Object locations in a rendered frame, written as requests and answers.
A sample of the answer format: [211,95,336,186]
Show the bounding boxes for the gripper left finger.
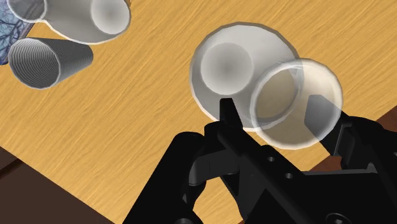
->
[122,97,244,224]

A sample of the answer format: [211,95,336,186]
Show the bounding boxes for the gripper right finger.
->
[304,94,397,174]

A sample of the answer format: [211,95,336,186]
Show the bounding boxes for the clear glass cup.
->
[249,57,344,151]

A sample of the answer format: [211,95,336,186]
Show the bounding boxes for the light wooden table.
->
[0,0,397,224]

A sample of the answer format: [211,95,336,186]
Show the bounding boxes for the white bowl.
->
[43,0,132,45]
[189,22,301,132]

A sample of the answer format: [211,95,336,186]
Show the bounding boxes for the grey ribbed cup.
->
[8,37,94,91]

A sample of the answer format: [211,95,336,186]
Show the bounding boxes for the blue book with tree print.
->
[0,0,36,66]

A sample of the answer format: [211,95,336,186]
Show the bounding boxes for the grey translucent cup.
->
[6,0,48,24]

